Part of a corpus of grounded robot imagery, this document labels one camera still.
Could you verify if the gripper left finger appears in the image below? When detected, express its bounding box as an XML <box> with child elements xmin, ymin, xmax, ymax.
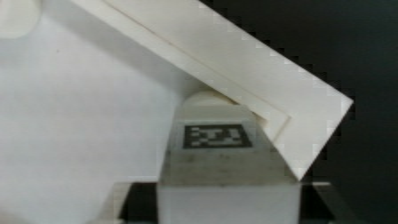
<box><xmin>100</xmin><ymin>182</ymin><xmax>158</xmax><ymax>224</ymax></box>

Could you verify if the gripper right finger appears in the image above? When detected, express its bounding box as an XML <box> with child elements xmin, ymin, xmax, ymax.
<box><xmin>299</xmin><ymin>182</ymin><xmax>356</xmax><ymax>224</ymax></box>

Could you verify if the white leg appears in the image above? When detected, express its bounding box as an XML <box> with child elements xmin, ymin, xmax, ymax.
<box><xmin>157</xmin><ymin>91</ymin><xmax>301</xmax><ymax>224</ymax></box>

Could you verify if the white square table top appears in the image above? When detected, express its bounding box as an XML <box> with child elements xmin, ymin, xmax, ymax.
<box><xmin>0</xmin><ymin>0</ymin><xmax>206</xmax><ymax>224</ymax></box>

